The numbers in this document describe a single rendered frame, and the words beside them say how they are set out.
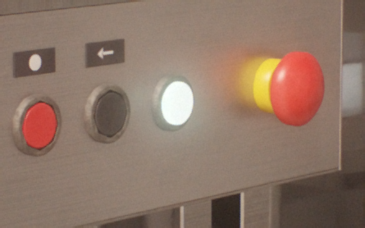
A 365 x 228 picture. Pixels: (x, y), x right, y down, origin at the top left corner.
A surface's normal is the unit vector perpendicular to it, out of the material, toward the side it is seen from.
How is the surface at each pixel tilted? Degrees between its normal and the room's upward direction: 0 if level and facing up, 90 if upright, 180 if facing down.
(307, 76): 74
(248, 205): 90
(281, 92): 88
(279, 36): 90
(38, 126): 90
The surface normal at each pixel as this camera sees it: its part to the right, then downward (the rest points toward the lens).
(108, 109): 0.74, 0.11
